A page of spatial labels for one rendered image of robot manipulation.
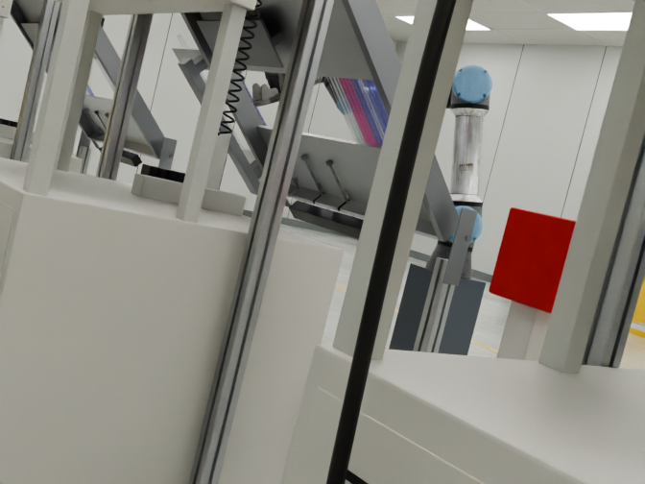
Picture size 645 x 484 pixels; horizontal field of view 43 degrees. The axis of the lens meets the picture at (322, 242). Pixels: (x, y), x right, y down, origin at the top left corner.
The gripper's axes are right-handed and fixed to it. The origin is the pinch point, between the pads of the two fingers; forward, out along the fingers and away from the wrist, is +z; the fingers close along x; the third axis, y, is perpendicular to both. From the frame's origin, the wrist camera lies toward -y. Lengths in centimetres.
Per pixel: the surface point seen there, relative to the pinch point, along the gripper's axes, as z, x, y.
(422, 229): 11, 75, -20
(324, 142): 10.6, 44.5, -2.3
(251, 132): 11.3, 13.5, -2.6
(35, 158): 88, 76, 29
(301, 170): 7.3, 27.0, -13.8
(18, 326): 101, 77, 6
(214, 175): 14.8, -8.1, -17.6
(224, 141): 8.5, -8.0, -9.1
